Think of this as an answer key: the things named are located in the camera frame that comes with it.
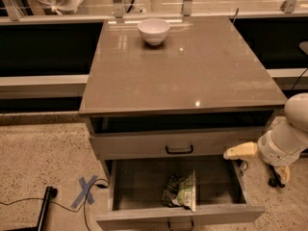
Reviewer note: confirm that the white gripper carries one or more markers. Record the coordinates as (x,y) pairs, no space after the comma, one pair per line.
(267,149)

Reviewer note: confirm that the green jalapeno chip bag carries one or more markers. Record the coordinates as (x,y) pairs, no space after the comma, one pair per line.
(180,191)

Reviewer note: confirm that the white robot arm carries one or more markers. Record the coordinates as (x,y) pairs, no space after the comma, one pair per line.
(296,114)

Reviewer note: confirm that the open middle drawer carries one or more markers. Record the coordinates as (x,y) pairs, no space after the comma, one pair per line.
(136,189)

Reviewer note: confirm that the grey drawer cabinet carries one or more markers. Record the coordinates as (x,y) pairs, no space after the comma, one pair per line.
(203,76)

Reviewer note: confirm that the black stand leg right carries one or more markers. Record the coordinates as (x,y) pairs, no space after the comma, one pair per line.
(274,179)

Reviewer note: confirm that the black stand leg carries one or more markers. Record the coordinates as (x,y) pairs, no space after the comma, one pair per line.
(274,179)
(49,195)

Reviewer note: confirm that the white ceramic bowl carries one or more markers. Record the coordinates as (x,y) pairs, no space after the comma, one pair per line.
(153,30)

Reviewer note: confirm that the blue tape cross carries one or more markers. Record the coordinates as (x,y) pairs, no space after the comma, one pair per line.
(84,193)

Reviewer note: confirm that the black stand leg left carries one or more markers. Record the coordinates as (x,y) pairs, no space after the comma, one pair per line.
(49,195)

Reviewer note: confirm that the black top drawer handle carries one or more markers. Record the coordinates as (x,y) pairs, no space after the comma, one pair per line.
(179,150)

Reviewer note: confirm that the black drawer handle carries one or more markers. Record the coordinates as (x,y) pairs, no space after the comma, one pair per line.
(179,150)
(180,226)

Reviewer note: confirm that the black middle drawer handle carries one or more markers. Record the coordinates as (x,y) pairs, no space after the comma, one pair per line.
(180,226)

